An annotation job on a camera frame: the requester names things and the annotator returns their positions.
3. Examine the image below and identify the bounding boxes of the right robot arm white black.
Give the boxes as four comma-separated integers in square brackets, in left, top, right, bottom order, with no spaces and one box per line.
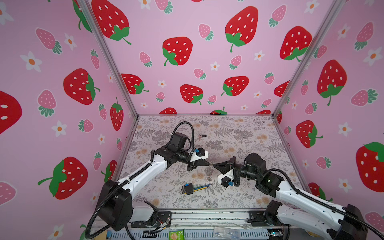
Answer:
[213,153,384,240]

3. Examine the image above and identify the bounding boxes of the green snack packet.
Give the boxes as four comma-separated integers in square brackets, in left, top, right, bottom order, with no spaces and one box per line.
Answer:
[169,230,185,240]

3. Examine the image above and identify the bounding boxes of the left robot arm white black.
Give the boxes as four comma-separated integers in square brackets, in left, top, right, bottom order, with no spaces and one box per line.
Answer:
[84,131,209,240]

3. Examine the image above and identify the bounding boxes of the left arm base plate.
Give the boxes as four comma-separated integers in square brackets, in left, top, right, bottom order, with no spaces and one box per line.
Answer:
[130,211,172,228]

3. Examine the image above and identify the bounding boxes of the clear plastic bag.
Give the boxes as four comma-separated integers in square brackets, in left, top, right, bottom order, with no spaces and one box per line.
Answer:
[214,227,241,240]

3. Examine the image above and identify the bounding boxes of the black connector with coloured wires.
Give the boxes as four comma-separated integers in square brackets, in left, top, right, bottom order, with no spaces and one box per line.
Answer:
[182,183,212,195]

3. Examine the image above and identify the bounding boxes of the aluminium rail frame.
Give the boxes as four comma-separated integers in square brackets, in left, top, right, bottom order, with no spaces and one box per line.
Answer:
[86,208,331,240]

